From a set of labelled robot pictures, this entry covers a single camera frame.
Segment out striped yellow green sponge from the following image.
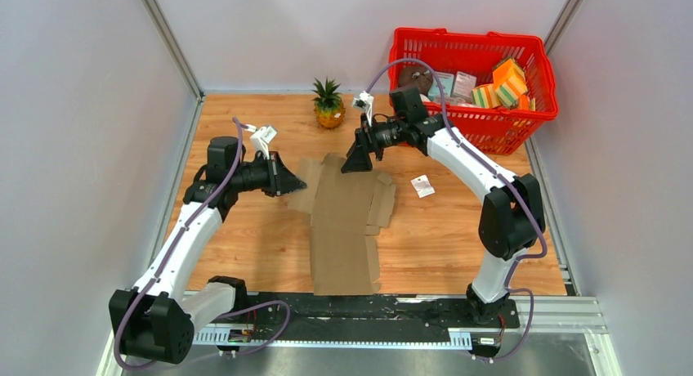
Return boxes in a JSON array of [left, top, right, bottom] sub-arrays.
[[472, 83, 501, 109]]

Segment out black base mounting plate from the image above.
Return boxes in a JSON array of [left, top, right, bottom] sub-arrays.
[[194, 292, 521, 347]]

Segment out brown cardboard box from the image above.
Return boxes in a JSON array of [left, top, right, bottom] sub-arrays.
[[288, 154, 396, 296]]

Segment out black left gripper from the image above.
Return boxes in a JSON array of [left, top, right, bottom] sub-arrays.
[[230, 152, 306, 198]]

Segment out teal small box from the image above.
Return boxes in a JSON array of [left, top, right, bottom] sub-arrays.
[[427, 72, 455, 101]]

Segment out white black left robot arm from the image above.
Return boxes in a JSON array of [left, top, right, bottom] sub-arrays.
[[109, 136, 307, 370]]

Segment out small white paper packet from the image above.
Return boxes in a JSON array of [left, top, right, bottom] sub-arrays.
[[410, 175, 435, 199]]

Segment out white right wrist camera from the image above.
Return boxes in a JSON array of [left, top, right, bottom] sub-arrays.
[[351, 91, 374, 125]]

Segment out aluminium base frame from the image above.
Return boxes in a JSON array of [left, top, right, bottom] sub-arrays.
[[120, 292, 621, 375]]

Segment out aluminium corner rail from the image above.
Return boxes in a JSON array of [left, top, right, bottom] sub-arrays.
[[543, 0, 583, 54], [141, 0, 205, 102]]

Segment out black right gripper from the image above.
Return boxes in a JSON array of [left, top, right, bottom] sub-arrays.
[[342, 113, 408, 173]]

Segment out grey small box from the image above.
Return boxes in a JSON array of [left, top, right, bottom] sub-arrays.
[[451, 71, 477, 102]]

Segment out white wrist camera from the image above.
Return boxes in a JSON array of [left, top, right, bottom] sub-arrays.
[[351, 91, 374, 125], [247, 125, 277, 159]]

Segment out brown round object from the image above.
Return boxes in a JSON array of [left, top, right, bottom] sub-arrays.
[[398, 65, 434, 96]]

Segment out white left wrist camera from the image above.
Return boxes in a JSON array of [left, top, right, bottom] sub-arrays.
[[247, 125, 277, 159]]

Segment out toy pineapple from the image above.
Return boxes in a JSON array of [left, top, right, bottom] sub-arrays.
[[312, 78, 346, 129]]

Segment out aluminium corner rail left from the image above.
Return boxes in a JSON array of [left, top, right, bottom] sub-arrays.
[[141, 0, 205, 102]]

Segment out aluminium corner rail right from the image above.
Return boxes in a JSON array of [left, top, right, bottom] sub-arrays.
[[543, 0, 583, 54]]

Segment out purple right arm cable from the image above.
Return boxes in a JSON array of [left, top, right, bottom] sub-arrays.
[[365, 57, 549, 363]]

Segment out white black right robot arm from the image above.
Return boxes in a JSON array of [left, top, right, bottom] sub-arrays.
[[341, 87, 546, 326]]

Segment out red plastic basket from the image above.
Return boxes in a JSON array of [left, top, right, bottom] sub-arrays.
[[387, 27, 559, 155]]

